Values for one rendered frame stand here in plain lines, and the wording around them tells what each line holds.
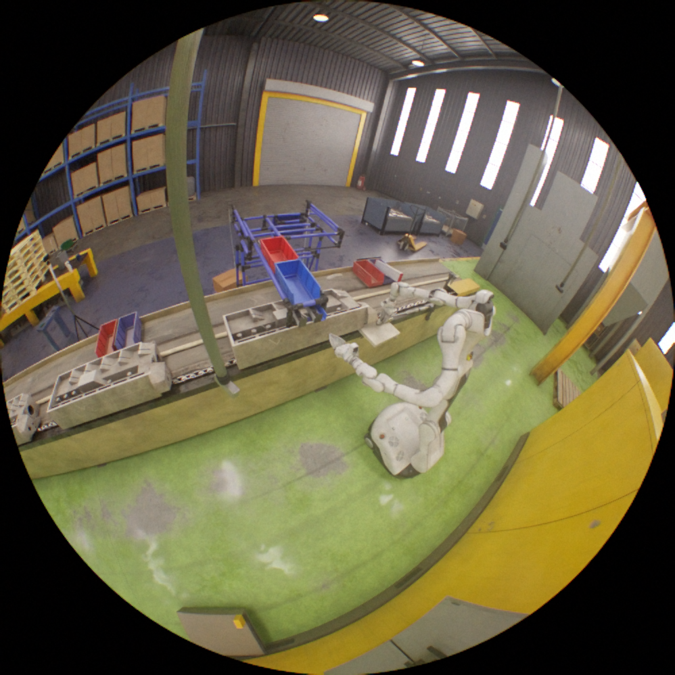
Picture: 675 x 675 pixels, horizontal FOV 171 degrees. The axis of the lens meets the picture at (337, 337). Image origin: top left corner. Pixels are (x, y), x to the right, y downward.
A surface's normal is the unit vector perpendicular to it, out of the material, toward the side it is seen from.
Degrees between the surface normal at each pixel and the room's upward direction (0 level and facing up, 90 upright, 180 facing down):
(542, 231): 90
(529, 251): 90
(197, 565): 0
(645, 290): 90
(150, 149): 90
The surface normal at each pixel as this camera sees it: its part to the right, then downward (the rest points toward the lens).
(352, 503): 0.18, -0.67
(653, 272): -0.84, 0.29
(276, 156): 0.52, 0.68
